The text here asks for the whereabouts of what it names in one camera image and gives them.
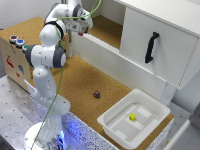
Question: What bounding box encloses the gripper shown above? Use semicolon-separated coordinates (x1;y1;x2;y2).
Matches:
65;12;94;35

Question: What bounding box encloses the white cabinet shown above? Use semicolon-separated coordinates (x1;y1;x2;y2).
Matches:
68;0;200;108

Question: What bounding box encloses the wooden drawer box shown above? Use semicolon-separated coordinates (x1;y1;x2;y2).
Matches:
0;16;73;92

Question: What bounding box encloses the green button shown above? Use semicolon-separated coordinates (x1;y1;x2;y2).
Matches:
21;43;31;53

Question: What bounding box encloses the blue button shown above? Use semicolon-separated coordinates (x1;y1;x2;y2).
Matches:
15;38;26;48

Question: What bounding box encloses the red button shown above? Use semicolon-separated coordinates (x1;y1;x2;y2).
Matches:
8;34;19;44

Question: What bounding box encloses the purple block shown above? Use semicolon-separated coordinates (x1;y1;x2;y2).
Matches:
93;90;101;99

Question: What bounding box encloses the white sliding door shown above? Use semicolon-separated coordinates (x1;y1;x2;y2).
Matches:
119;6;200;90

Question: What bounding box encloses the yellow block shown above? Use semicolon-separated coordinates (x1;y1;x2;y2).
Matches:
128;113;138;122

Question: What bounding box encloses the white plastic box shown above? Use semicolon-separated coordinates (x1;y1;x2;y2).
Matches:
96;88;172;149

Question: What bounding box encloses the green cable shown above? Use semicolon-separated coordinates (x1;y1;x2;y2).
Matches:
29;0;103;150

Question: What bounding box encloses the black door handle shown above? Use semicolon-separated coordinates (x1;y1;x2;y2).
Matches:
144;31;160;64

